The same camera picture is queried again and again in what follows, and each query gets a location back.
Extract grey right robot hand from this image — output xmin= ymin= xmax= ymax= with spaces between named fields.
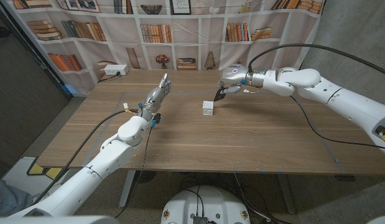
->
xmin=217 ymin=63 xmax=251 ymax=94

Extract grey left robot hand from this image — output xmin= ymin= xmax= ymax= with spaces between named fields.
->
xmin=137 ymin=73 xmax=173 ymax=123

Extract small white cube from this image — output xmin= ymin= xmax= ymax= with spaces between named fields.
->
xmin=202 ymin=100 xmax=215 ymax=116

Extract white power strip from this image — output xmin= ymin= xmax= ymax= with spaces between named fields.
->
xmin=103 ymin=64 xmax=130 ymax=77

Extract printed bookshelf backdrop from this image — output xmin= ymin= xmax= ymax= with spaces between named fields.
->
xmin=1 ymin=0 xmax=326 ymax=98

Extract grey metal table leg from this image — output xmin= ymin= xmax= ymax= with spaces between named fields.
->
xmin=119 ymin=170 xmax=137 ymax=208
xmin=277 ymin=173 xmax=296 ymax=215

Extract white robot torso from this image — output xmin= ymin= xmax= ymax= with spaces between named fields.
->
xmin=160 ymin=185 xmax=251 ymax=224

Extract white yellow floor mat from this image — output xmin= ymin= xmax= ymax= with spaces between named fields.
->
xmin=2 ymin=156 xmax=64 ymax=195

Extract person leg blue jeans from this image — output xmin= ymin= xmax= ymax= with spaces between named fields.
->
xmin=0 ymin=175 xmax=34 ymax=217

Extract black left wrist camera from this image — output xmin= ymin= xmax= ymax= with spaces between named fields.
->
xmin=150 ymin=112 xmax=162 ymax=128

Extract black power strip cord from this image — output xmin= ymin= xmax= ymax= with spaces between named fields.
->
xmin=97 ymin=71 xmax=121 ymax=84

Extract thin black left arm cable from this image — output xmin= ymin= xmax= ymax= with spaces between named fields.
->
xmin=114 ymin=124 xmax=155 ymax=218

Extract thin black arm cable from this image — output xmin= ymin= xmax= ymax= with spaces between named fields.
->
xmin=290 ymin=95 xmax=385 ymax=147
xmin=114 ymin=124 xmax=155 ymax=218

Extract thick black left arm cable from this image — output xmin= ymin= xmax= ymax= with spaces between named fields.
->
xmin=33 ymin=108 xmax=140 ymax=205

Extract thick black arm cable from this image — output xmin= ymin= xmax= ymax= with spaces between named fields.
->
xmin=247 ymin=43 xmax=385 ymax=78
xmin=33 ymin=108 xmax=140 ymax=205

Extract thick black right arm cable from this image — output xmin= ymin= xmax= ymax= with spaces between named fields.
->
xmin=247 ymin=43 xmax=385 ymax=78

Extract black torso cable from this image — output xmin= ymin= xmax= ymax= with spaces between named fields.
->
xmin=182 ymin=188 xmax=205 ymax=217

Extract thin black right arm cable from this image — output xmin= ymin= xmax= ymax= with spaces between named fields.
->
xmin=290 ymin=95 xmax=385 ymax=147

